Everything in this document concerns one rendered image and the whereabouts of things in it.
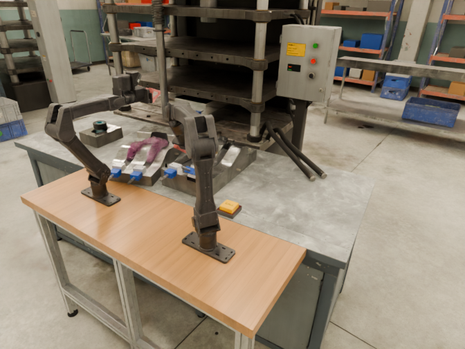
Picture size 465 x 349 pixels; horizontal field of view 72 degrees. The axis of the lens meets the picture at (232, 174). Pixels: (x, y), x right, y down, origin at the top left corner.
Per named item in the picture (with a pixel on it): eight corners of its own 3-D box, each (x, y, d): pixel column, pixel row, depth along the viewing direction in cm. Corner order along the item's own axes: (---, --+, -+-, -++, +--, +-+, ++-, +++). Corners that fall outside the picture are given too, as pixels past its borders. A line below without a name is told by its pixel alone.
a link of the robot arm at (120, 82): (120, 73, 141) (97, 76, 132) (134, 75, 137) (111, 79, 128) (123, 99, 146) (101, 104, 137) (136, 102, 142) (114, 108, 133)
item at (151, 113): (259, 155, 204) (259, 144, 201) (113, 118, 259) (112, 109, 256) (302, 119, 269) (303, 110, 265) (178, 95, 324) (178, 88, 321)
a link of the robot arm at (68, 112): (108, 91, 138) (38, 106, 115) (123, 94, 134) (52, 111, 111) (113, 118, 144) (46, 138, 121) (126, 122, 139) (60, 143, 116)
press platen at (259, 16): (269, 49, 174) (272, 10, 165) (103, 33, 229) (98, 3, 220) (314, 37, 237) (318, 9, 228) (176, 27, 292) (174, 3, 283)
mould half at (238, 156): (207, 201, 143) (206, 174, 137) (162, 185, 154) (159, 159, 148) (256, 159, 181) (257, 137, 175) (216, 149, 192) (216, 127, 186)
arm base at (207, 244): (192, 215, 120) (179, 225, 115) (236, 235, 111) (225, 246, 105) (192, 232, 124) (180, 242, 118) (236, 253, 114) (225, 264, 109)
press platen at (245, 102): (263, 133, 198) (265, 105, 189) (113, 100, 252) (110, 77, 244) (306, 102, 262) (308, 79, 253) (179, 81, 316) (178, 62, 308)
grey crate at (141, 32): (142, 38, 636) (141, 28, 627) (133, 35, 662) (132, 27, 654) (156, 37, 653) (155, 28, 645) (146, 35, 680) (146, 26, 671)
